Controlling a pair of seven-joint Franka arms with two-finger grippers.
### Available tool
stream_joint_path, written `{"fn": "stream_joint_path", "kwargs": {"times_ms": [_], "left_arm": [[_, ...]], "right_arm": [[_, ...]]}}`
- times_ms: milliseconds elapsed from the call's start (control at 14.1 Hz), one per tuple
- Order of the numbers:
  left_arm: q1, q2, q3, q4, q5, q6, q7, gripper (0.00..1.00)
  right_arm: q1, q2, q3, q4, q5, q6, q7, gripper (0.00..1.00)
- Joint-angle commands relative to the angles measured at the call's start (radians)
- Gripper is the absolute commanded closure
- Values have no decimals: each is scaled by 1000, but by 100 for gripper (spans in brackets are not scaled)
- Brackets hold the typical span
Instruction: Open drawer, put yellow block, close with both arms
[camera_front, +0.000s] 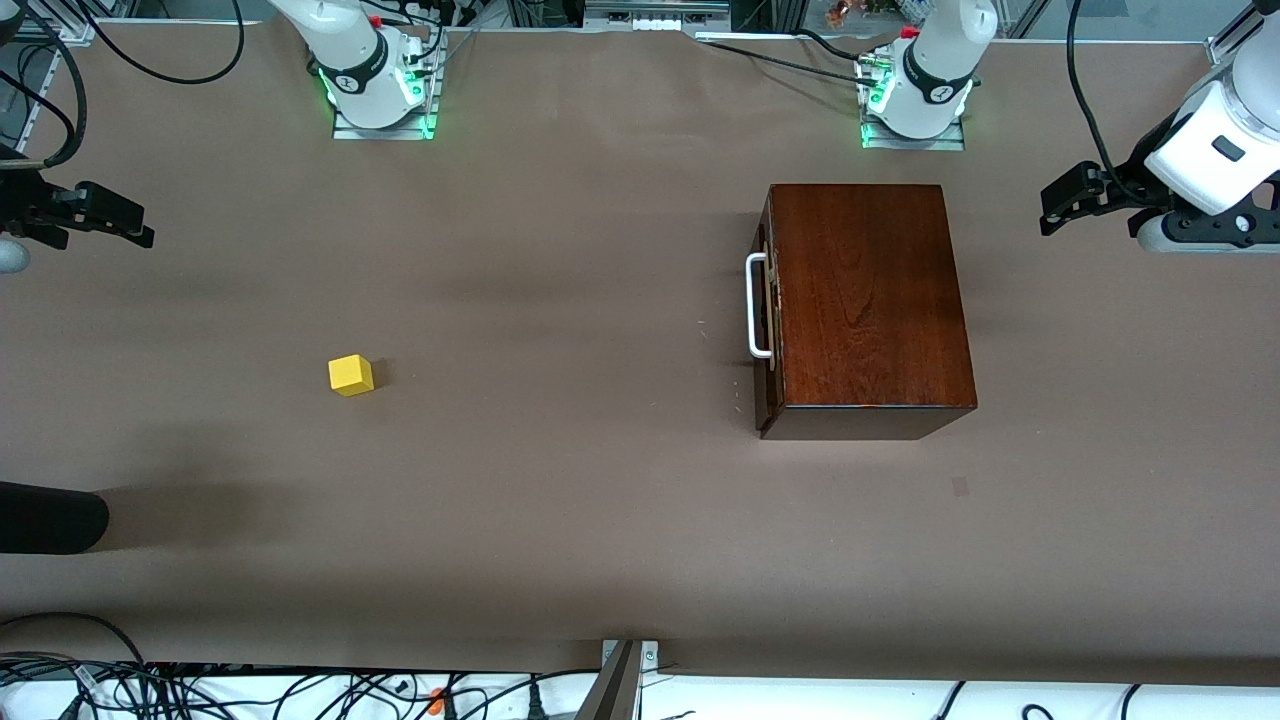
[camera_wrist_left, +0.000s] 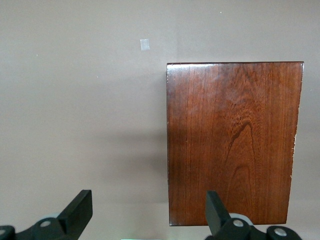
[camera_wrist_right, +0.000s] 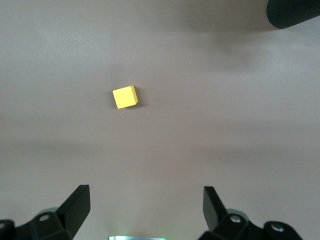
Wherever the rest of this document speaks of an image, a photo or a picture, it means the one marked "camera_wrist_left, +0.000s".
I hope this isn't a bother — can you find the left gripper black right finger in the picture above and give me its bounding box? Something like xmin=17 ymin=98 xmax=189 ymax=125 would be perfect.
xmin=204 ymin=189 xmax=304 ymax=240

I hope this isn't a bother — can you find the small grey tape patch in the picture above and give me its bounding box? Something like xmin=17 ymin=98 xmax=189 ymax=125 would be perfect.
xmin=139 ymin=38 xmax=151 ymax=52

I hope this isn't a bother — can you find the dark brown wooden cabinet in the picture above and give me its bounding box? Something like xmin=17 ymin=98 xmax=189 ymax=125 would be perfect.
xmin=165 ymin=61 xmax=305 ymax=227

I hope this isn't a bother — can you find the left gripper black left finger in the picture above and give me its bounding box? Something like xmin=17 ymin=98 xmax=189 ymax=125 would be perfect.
xmin=0 ymin=189 xmax=94 ymax=240

